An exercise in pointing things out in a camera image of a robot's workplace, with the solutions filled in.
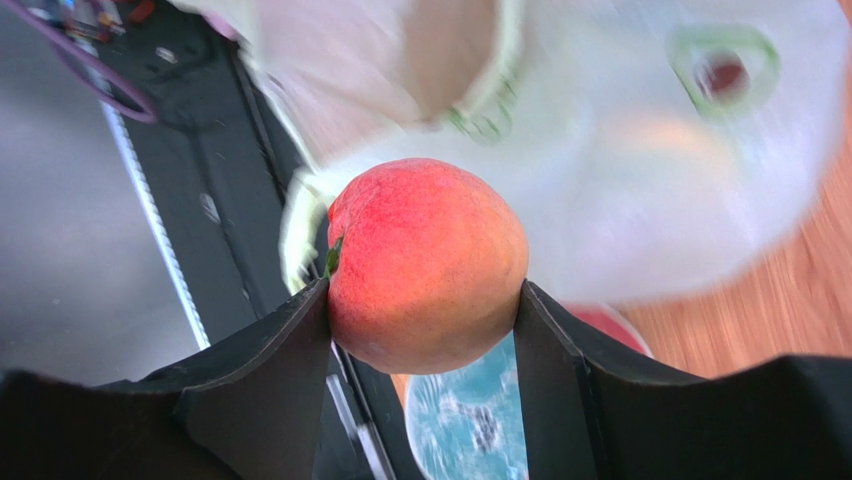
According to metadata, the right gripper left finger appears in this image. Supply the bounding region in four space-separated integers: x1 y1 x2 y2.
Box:
1 280 331 479

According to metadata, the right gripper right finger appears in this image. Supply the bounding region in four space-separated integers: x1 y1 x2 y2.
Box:
514 282 851 479

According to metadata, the fake peach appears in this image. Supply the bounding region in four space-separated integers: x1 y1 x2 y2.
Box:
328 159 529 375

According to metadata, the avocado print plastic bag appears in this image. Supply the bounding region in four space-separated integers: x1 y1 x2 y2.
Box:
180 1 850 303

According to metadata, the red teal floral plate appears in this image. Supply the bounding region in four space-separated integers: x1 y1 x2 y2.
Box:
392 302 654 480

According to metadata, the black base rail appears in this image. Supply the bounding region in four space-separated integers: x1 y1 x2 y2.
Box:
39 0 427 480

